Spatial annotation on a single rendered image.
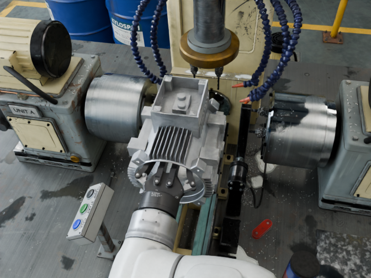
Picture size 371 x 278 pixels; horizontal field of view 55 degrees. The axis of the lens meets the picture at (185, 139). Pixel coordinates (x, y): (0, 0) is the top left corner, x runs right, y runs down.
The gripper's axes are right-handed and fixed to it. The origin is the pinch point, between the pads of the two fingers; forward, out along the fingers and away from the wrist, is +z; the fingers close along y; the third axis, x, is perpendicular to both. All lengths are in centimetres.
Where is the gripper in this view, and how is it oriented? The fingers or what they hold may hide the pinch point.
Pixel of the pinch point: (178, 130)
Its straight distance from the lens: 79.5
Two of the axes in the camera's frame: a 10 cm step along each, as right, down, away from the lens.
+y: -9.8, -1.3, 1.6
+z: 2.0, -8.2, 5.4
